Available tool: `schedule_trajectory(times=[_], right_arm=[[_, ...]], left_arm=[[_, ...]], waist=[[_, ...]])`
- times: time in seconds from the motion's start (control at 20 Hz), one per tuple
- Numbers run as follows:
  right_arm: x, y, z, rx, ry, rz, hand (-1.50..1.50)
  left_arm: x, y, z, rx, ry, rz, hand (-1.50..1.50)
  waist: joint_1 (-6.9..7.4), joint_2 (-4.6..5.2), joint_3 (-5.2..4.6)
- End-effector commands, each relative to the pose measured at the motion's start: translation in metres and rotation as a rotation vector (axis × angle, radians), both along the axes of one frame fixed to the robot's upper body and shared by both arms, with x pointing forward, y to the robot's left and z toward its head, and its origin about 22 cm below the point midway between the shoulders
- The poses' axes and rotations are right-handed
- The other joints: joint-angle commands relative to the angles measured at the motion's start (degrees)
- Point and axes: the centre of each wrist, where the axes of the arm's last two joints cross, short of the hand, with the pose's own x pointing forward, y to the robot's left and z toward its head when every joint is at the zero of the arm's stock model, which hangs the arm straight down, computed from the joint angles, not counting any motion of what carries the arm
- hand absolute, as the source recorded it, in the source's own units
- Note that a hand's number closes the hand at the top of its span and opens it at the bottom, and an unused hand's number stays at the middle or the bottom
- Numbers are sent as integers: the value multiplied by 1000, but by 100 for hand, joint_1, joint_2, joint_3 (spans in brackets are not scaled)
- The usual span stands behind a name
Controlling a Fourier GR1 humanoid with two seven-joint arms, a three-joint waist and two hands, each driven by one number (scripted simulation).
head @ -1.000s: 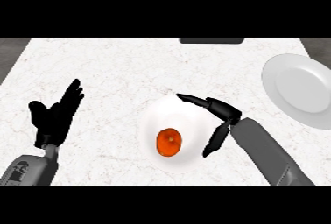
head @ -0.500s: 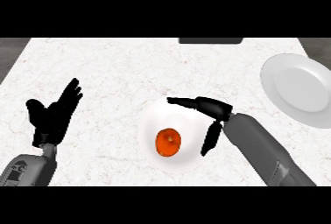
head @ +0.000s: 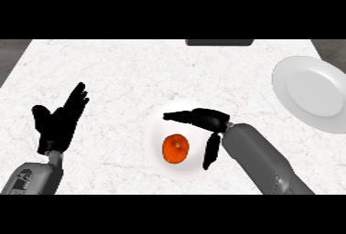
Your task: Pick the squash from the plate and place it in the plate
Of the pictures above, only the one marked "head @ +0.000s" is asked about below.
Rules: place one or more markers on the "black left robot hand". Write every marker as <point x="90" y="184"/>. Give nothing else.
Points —
<point x="58" y="125"/>

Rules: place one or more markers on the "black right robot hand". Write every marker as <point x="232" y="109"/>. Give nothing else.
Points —
<point x="207" y="119"/>

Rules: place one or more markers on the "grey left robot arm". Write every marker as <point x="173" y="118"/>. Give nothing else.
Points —
<point x="36" y="176"/>

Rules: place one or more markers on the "orange squash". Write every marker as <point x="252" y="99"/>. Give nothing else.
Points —
<point x="176" y="148"/>

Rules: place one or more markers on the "light grey plate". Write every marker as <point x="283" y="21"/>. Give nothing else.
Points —
<point x="315" y="94"/>

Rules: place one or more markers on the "dark grey flat object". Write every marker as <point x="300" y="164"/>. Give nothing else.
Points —
<point x="219" y="42"/>

